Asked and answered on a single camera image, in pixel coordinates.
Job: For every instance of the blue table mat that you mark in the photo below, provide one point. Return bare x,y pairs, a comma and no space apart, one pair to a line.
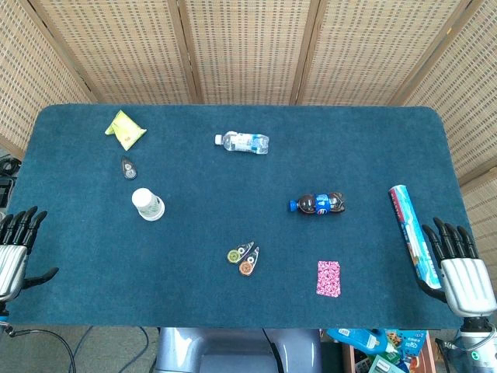
233,194

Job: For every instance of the pink patterned card box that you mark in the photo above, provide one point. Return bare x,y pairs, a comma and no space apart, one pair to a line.
329,277

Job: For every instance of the clear plastic water bottle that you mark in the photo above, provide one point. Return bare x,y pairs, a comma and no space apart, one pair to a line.
244,142

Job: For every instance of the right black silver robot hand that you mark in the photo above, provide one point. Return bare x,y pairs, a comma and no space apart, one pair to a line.
466,283

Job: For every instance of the colourful printed carton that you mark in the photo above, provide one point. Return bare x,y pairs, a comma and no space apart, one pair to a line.
407,342

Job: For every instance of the green wheel correction tape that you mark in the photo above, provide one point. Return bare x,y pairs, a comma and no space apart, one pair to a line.
237,254

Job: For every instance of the blue plastic bottle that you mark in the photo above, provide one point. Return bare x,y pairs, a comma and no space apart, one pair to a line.
353,337

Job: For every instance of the white paper cup green print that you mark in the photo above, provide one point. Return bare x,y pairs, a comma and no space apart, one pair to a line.
148,204

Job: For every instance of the brown wooden crate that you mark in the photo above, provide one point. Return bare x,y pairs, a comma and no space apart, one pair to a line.
349,357

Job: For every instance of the orange wheel correction tape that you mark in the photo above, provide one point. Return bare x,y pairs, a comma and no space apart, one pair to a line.
248,265

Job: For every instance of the dark grey correction tape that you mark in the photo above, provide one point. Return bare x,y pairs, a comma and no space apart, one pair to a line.
128,168

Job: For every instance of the yellow-green snack packet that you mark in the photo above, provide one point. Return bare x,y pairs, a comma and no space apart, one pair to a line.
124,130

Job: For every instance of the woven bamboo folding screen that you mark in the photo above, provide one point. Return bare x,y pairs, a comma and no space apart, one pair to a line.
248,50

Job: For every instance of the long blue white box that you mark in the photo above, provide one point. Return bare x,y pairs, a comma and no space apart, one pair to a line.
411,233

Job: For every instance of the small cola bottle blue label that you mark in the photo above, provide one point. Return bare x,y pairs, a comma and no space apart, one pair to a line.
318,204

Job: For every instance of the grey-blue robot torso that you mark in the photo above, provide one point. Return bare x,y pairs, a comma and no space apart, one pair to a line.
233,349

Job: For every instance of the green white package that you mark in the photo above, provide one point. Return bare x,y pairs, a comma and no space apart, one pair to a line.
384,365

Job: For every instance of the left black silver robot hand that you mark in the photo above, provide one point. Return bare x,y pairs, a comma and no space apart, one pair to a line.
13,256

